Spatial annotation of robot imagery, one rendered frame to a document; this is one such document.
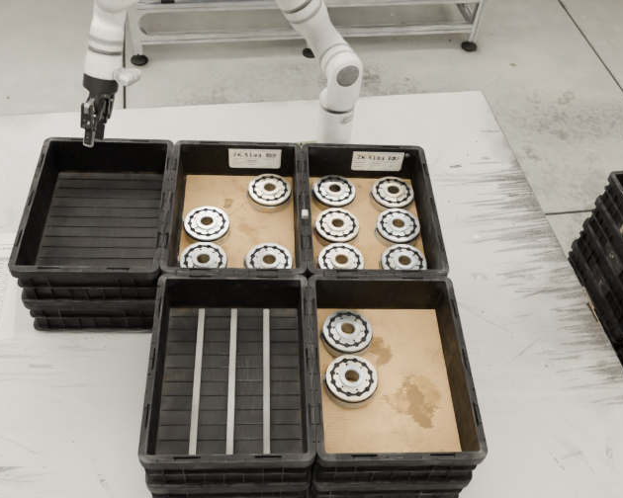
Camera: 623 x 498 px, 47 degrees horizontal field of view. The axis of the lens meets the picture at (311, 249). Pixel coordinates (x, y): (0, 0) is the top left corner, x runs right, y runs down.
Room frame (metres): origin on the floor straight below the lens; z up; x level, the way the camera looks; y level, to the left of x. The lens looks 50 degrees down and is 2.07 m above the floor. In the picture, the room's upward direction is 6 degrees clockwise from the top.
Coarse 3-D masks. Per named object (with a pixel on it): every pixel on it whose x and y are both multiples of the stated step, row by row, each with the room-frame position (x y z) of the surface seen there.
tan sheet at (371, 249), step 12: (312, 180) 1.27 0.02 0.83; (360, 180) 1.29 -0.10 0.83; (372, 180) 1.29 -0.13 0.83; (408, 180) 1.31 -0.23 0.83; (360, 192) 1.24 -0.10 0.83; (312, 204) 1.19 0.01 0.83; (360, 204) 1.20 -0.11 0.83; (312, 216) 1.14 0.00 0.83; (360, 216) 1.16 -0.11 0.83; (372, 216) 1.17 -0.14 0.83; (312, 228) 1.11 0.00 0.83; (360, 228) 1.12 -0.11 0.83; (372, 228) 1.13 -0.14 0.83; (312, 240) 1.07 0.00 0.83; (360, 240) 1.09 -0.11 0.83; (372, 240) 1.09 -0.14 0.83; (420, 240) 1.11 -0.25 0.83; (360, 252) 1.05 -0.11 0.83; (372, 252) 1.05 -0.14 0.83; (372, 264) 1.02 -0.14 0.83
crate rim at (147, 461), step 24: (312, 384) 0.64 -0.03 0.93; (144, 408) 0.56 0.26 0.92; (312, 408) 0.59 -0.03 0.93; (144, 432) 0.51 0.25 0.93; (312, 432) 0.55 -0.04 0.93; (144, 456) 0.47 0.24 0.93; (168, 456) 0.48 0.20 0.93; (192, 456) 0.48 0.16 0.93; (216, 456) 0.48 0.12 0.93; (240, 456) 0.49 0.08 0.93; (264, 456) 0.50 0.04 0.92; (288, 456) 0.50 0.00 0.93; (312, 456) 0.50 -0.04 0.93
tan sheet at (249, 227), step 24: (192, 192) 1.18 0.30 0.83; (216, 192) 1.19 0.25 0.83; (240, 192) 1.20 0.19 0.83; (240, 216) 1.12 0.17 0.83; (264, 216) 1.13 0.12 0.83; (288, 216) 1.14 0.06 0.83; (240, 240) 1.05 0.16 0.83; (264, 240) 1.05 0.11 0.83; (288, 240) 1.06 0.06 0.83; (240, 264) 0.98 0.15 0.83
